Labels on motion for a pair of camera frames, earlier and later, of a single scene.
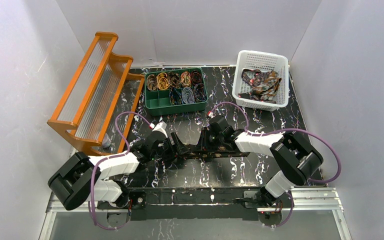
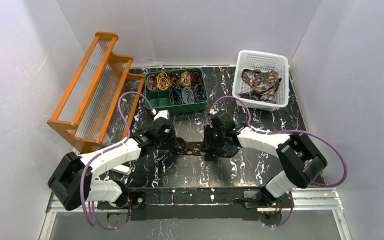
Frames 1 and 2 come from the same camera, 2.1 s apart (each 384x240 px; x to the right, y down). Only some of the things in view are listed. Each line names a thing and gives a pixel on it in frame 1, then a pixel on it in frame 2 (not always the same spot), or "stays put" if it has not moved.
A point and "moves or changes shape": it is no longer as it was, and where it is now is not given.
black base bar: x=162 y=203 stays put
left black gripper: x=173 y=146 → x=172 y=143
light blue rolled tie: x=187 y=95 stays put
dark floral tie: x=204 y=154 moves or changes shape
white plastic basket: x=261 y=80 stays put
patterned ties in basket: x=264 y=84 stays put
